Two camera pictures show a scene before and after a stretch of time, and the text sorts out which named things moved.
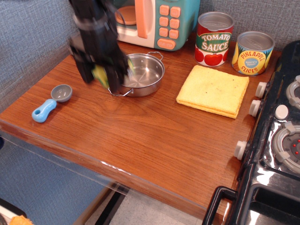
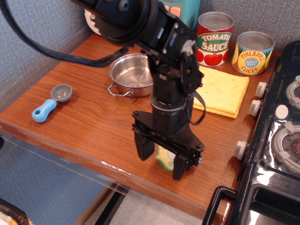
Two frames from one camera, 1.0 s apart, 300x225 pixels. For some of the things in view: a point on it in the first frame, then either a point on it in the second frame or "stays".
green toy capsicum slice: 100,72 → 167,158
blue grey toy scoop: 61,93 stays
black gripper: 100,43 → 168,123
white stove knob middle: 254,108 stays
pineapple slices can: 252,53 stays
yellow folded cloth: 213,92 stays
